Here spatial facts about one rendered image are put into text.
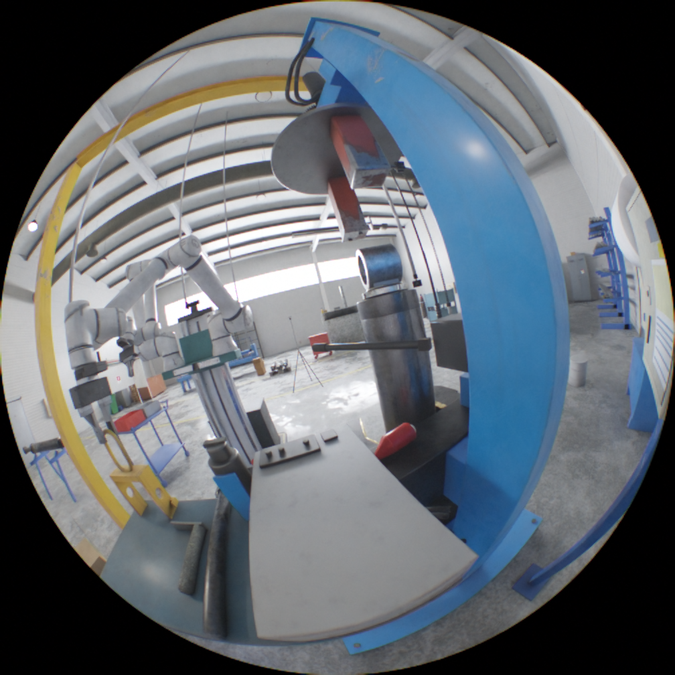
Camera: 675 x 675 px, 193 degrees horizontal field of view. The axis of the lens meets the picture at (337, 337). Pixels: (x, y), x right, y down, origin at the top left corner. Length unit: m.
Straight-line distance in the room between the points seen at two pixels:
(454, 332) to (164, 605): 0.77
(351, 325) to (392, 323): 8.09
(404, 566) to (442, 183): 0.50
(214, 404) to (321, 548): 1.63
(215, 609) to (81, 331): 0.61
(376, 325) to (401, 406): 0.28
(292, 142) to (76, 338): 0.87
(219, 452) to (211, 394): 1.39
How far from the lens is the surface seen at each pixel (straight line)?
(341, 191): 1.00
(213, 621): 0.44
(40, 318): 2.42
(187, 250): 1.04
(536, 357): 0.31
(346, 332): 8.62
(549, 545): 1.68
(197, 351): 1.67
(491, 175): 0.32
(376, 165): 0.61
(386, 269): 0.65
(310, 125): 0.80
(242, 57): 5.95
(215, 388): 1.76
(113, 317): 0.69
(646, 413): 2.64
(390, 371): 0.64
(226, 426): 1.87
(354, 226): 0.91
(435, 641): 1.46
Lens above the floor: 1.44
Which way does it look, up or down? 6 degrees down
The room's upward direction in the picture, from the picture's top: 14 degrees counter-clockwise
